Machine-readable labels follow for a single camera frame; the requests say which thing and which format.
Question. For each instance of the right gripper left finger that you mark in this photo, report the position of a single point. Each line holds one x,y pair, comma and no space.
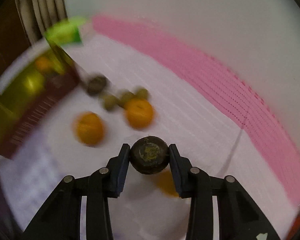
60,215

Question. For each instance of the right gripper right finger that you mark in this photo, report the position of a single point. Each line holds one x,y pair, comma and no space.
239,217

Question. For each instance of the orange tangerine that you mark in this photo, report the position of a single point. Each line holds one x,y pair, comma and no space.
164,182
139,113
89,128
43,64

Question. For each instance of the dark mangosteen large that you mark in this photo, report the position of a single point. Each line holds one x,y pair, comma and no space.
149,155

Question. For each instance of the red gold toffee tin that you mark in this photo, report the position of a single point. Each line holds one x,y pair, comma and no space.
30,96

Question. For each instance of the brown kiwi fruit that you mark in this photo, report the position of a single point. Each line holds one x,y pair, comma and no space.
109,102
125,97
141,93

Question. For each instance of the purple checked tablecloth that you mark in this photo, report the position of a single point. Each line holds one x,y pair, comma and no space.
214,120

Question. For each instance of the green tissue pack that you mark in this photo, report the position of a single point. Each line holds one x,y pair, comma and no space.
65,31

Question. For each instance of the beige striped curtain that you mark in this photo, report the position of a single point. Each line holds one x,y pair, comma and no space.
39,15

